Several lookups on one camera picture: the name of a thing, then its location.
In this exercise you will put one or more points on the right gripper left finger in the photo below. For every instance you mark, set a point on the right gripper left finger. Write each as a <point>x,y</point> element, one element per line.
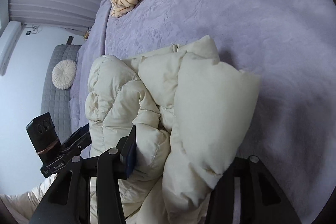
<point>67,199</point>

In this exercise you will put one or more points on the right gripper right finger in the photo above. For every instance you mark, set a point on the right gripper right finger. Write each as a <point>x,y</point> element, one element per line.
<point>248,193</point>

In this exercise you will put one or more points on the beige quilted puffer jacket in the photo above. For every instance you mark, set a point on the beige quilted puffer jacket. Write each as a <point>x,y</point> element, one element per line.
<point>190,111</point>

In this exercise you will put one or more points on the white sleeved left forearm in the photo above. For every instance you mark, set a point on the white sleeved left forearm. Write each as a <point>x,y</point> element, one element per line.
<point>22,206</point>

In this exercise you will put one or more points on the black phone on gripper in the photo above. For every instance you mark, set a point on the black phone on gripper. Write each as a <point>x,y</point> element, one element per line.
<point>42,134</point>

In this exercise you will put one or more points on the grey quilted headboard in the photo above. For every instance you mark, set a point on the grey quilted headboard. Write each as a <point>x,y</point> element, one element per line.
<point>56,101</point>

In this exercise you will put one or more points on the round cream pleated cushion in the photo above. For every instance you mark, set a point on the round cream pleated cushion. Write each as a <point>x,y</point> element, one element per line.
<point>63,74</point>

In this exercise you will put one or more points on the lavender fleece bed blanket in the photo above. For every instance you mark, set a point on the lavender fleece bed blanket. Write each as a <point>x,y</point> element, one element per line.
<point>289,43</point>

